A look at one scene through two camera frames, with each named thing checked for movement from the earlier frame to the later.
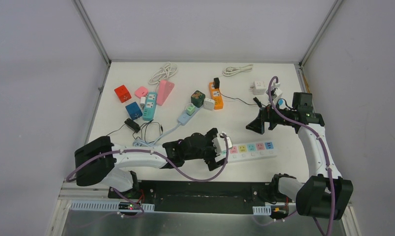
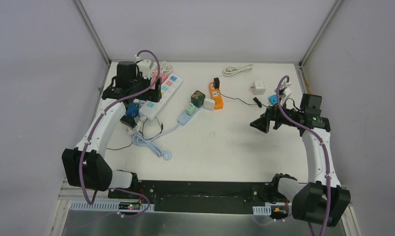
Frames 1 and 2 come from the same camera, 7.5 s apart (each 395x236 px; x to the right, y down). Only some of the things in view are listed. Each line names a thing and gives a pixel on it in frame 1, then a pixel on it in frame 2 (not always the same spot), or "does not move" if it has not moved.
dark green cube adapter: x=197 y=98 does not move
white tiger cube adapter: x=259 y=88 does not move
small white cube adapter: x=209 y=104 does not move
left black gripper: x=212 y=148 -> x=148 y=89
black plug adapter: x=216 y=82 does not move
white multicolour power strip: x=248 y=151 -> x=150 y=110
